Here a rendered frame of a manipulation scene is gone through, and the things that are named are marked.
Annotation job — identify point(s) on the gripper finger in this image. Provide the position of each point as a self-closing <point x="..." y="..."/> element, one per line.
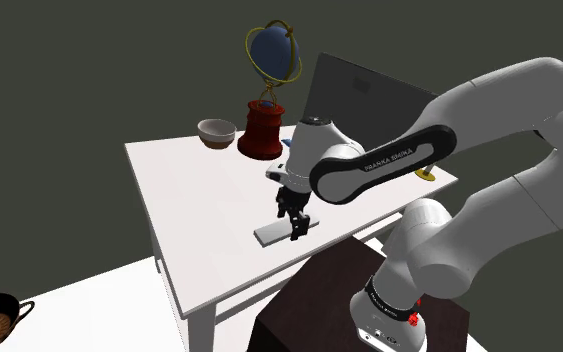
<point x="281" y="210"/>
<point x="300" y="226"/>

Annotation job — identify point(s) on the white bowl with brown foot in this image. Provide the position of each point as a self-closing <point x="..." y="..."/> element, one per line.
<point x="216" y="131"/>

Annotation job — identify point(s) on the yellow round disc base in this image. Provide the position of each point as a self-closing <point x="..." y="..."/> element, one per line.
<point x="426" y="175"/>

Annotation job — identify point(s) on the grey flat tablet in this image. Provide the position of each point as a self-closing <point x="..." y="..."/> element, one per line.
<point x="273" y="233"/>

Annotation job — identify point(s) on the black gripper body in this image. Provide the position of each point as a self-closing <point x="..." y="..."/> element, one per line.
<point x="294" y="199"/>

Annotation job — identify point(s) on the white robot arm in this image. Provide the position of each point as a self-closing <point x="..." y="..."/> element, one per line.
<point x="486" y="97"/>

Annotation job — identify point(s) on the dark grey flat panel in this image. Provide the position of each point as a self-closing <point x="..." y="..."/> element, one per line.
<point x="359" y="112"/>

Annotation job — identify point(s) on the small blue object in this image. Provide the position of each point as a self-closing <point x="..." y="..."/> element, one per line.
<point x="288" y="142"/>

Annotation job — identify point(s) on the white table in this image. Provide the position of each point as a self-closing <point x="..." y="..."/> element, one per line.
<point x="198" y="195"/>

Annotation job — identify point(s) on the blue globe on red base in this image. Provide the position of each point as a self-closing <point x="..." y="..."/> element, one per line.
<point x="263" y="131"/>

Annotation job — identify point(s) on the dark brown robot stand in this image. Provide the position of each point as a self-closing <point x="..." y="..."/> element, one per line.
<point x="320" y="302"/>

